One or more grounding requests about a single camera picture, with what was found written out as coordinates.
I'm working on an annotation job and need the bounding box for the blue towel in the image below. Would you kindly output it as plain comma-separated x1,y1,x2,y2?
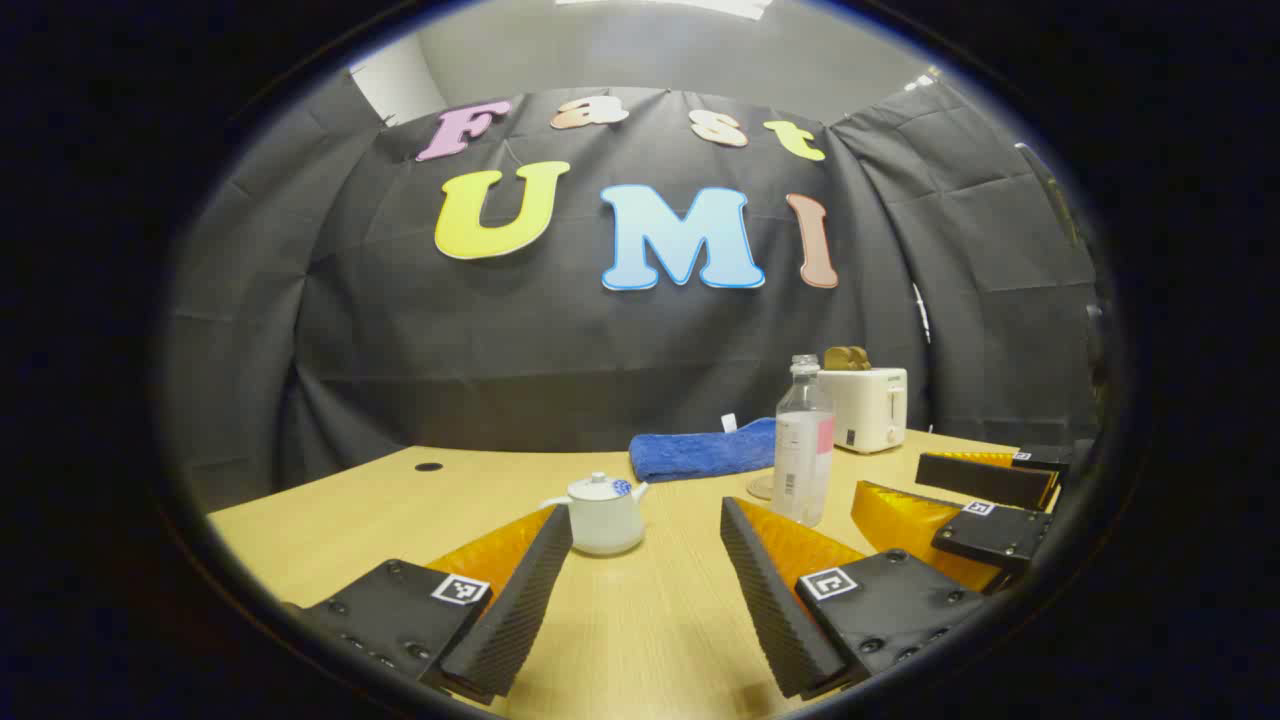
628,413,779,484

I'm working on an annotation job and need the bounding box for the clear plastic water bottle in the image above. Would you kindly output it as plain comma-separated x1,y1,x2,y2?
772,354,836,528

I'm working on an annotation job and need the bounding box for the round wooden coaster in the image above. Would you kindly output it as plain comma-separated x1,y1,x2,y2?
747,470,831,504

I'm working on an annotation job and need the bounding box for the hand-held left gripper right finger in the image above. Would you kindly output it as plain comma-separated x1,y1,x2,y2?
720,495,1001,701

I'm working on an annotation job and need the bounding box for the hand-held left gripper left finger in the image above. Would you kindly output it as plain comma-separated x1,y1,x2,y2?
285,503,576,706

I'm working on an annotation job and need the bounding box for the white teacup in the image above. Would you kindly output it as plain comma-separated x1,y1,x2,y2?
540,483,649,557

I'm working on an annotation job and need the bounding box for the white toaster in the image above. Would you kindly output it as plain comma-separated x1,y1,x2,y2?
817,366,909,455

